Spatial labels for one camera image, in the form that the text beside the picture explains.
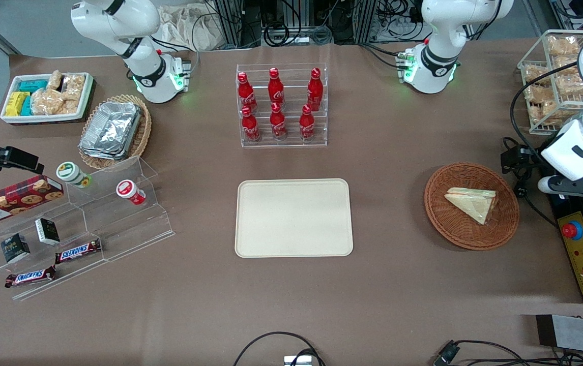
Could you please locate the small black carton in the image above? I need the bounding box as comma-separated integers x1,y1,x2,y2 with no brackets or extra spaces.
35,218,61,246
0,233,32,264

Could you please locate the brown chocolate bar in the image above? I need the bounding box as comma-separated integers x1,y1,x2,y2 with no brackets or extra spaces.
5,265,57,289
55,238,103,264

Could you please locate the clear acrylic step display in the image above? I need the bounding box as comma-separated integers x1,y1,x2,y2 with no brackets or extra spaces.
0,156,176,301

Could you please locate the cream plastic tray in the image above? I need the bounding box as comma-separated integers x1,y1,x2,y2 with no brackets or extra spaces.
235,178,354,258

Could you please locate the round brown wicker basket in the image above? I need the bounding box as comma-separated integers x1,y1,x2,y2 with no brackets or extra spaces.
424,162,520,251

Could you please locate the white power strip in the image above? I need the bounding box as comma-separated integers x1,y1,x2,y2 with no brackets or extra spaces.
379,14,425,40

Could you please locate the black cable with plug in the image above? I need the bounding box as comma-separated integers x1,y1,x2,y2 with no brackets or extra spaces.
433,340,583,366

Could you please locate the oval light wicker basket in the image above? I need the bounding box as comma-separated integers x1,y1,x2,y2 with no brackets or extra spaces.
78,94,153,171

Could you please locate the red tartan cookie box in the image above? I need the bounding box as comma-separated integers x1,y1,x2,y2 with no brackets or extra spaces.
0,175,65,227

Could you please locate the grey metal plate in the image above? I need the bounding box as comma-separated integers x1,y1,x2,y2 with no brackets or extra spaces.
535,314,583,357

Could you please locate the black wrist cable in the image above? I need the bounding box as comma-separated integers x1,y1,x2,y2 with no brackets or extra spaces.
508,76,560,228

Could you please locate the yellow snack pack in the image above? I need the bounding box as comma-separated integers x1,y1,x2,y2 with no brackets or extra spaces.
5,91,31,117

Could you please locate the white rectangular snack bin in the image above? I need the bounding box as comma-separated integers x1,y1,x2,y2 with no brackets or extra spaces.
0,72,94,125

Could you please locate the clear acrylic bottle rack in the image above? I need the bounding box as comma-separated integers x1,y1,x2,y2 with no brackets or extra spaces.
236,63,328,148

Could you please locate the white wire basket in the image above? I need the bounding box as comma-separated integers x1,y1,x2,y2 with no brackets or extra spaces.
517,29,583,136

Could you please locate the black looped cable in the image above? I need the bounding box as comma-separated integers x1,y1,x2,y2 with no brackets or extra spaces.
232,331,327,366

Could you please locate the aluminium frame post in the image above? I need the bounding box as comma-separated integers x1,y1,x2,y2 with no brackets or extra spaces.
214,0,244,49
357,0,380,44

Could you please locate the red cola bottle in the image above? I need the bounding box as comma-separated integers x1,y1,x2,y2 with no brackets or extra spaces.
241,106,262,142
268,68,286,108
270,102,288,141
299,104,316,141
306,68,324,112
237,72,258,114

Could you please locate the green lid yoghurt cup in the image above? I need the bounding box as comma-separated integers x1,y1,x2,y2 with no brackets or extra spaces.
56,162,92,189

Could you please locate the stack of foil trays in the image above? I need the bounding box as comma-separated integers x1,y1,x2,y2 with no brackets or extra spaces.
79,102,142,161

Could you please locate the triangle sandwich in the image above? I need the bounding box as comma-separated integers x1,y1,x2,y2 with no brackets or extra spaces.
444,187,500,226

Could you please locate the red lid yoghurt cup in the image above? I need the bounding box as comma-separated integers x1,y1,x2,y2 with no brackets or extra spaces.
115,179,147,206

